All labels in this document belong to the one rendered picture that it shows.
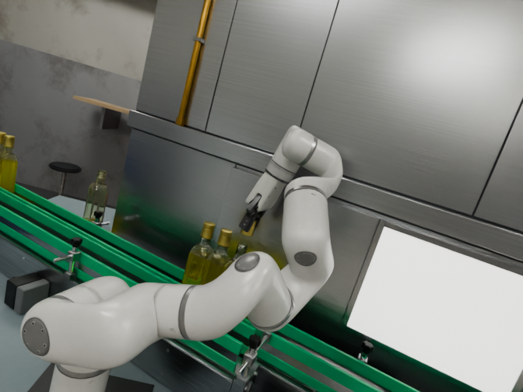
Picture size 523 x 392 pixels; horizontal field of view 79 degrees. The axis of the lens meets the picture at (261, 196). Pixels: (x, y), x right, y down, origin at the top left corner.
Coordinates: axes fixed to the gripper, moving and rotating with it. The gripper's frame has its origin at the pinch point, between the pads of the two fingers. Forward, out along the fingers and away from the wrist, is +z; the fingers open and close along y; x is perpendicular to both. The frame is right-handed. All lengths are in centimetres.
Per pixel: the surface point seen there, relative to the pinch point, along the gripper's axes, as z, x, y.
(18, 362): 54, -23, 33
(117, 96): 52, -264, -189
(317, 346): 18.0, 33.5, -3.2
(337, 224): -10.8, 18.9, -11.8
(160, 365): 41.2, 4.1, 15.7
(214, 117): -16.5, -34.0, -14.3
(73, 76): 56, -308, -167
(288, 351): 20.2, 27.9, 4.2
